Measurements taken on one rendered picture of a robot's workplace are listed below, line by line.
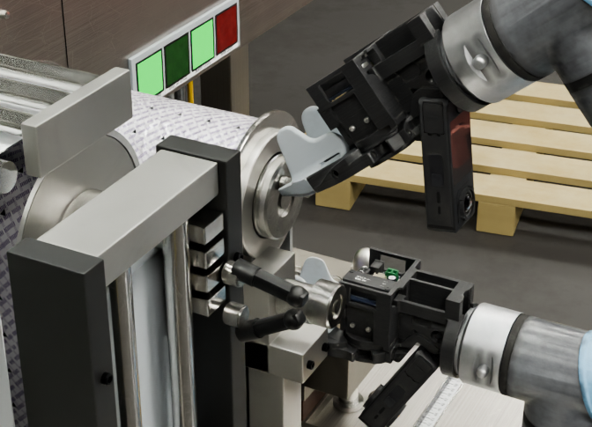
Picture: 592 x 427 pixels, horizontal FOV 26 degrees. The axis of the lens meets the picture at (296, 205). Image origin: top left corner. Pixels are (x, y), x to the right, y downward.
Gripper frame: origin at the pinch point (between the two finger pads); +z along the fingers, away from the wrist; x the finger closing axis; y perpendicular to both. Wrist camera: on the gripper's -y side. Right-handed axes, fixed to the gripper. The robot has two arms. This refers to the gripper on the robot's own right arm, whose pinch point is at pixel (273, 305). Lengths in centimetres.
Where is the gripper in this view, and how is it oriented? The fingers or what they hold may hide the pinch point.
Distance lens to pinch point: 126.3
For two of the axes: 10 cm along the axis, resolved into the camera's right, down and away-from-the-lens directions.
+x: -4.6, 4.2, -7.8
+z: -8.9, -2.2, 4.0
